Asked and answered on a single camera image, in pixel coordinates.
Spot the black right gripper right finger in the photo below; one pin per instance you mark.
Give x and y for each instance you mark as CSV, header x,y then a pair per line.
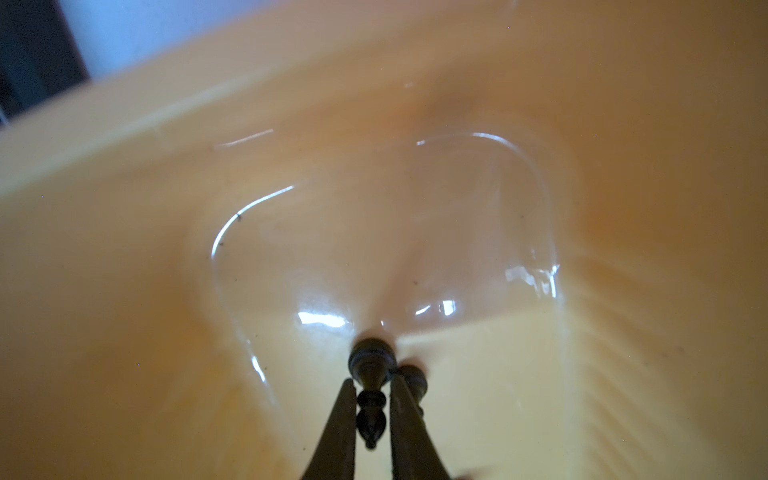
x,y
413,453

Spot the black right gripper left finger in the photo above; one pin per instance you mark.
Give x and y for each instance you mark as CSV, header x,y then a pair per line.
x,y
334,456

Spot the black chess bishop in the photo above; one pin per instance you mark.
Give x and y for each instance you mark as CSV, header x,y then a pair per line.
x,y
372,363

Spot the black chess pawn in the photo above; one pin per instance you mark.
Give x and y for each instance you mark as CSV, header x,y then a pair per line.
x,y
416,383

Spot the black white chess board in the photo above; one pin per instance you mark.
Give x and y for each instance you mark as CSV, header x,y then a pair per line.
x,y
39,57

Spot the yellow plastic tray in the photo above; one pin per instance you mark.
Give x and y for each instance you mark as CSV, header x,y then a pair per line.
x,y
557,209

